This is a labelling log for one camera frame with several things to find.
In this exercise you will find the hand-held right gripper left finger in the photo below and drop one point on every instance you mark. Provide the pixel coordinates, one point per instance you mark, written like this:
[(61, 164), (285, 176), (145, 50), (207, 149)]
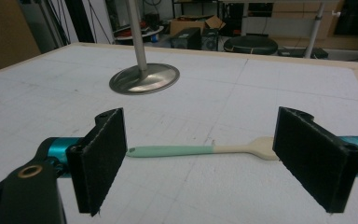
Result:
[(101, 161)]

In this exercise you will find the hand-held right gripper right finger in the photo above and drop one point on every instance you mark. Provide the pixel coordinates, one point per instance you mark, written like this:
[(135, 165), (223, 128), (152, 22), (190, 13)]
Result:
[(317, 161)]

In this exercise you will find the green and cream spatula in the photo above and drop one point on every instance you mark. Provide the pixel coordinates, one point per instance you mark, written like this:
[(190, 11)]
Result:
[(167, 151)]

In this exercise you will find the white gridded table mat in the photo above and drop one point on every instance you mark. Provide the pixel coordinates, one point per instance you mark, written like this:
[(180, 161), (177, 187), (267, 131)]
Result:
[(230, 93)]

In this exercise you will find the black flat device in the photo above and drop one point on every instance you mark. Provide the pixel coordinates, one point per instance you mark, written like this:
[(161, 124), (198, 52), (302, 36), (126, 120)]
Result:
[(295, 52)]

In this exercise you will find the black round stool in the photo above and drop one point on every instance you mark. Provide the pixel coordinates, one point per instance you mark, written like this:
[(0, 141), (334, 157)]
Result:
[(250, 45)]

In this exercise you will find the black computer tower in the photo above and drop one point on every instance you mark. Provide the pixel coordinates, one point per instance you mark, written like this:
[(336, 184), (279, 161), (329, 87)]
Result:
[(209, 39), (185, 39)]

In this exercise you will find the brown cardboard box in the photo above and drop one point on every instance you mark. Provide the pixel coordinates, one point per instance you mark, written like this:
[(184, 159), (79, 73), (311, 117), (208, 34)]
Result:
[(183, 25)]

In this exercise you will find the white desk frame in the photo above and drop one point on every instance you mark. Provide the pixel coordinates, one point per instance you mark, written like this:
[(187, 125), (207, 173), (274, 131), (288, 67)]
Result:
[(314, 28)]

